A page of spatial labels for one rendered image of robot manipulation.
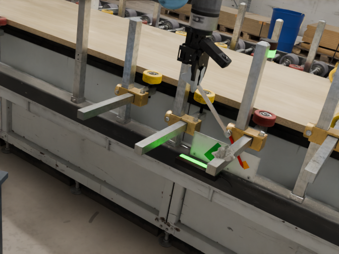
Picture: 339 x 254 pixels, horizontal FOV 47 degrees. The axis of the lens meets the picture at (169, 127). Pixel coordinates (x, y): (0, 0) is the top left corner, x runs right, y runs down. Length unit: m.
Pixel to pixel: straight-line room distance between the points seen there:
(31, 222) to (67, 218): 0.19
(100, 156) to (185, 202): 0.55
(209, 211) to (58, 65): 1.07
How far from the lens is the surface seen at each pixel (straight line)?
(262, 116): 1.43
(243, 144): 1.28
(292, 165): 1.59
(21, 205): 2.31
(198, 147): 1.45
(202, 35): 1.26
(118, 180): 2.13
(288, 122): 1.48
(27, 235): 2.12
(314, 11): 8.68
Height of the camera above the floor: 1.40
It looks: 25 degrees down
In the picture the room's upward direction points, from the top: 10 degrees clockwise
